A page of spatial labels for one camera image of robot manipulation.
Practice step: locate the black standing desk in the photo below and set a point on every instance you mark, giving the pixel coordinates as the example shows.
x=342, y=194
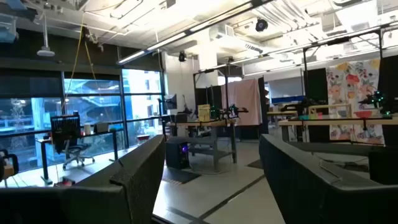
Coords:
x=43, y=155

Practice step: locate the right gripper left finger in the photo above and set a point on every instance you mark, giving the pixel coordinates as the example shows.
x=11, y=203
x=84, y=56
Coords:
x=130, y=186

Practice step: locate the black floor mat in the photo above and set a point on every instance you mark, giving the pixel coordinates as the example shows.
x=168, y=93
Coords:
x=180, y=175

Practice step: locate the distant red bowl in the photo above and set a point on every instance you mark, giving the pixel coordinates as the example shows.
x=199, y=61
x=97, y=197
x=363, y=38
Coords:
x=363, y=114

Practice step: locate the black office chair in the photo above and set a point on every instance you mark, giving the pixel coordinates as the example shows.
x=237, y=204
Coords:
x=66, y=130

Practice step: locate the pink cloth curtain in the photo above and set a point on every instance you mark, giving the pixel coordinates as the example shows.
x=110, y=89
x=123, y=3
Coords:
x=245, y=99

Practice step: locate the ceiling light strip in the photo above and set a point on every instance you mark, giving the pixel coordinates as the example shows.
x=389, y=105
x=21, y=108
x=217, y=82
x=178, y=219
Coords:
x=168, y=40

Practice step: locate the distant wooden table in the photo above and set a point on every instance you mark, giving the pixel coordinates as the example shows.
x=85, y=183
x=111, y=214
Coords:
x=326, y=122

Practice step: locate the round black ceiling camera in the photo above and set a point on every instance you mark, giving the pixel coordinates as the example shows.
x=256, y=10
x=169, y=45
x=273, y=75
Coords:
x=261, y=25

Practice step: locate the white pendant lamp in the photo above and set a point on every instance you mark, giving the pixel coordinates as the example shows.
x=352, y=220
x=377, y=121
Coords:
x=45, y=51

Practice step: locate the black curtain panel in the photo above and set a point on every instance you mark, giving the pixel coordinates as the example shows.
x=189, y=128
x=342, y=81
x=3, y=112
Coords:
x=315, y=90

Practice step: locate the pale yellow box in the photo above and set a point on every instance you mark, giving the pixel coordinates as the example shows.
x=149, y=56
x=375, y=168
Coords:
x=204, y=112

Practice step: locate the floral curtain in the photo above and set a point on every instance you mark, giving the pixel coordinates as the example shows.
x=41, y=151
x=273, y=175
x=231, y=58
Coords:
x=351, y=84

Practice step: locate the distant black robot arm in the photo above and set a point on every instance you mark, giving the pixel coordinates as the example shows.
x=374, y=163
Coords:
x=228, y=111

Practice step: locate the distant wooden shelf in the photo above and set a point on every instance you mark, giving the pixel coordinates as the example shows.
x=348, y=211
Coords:
x=329, y=107

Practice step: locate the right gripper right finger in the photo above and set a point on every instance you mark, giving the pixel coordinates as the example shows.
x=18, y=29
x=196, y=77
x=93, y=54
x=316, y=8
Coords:
x=304, y=193

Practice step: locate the black computer tower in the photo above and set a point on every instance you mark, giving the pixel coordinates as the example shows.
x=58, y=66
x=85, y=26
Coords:
x=175, y=155

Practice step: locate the grey workbench wooden top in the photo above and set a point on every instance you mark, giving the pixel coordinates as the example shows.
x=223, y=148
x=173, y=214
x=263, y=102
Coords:
x=214, y=133

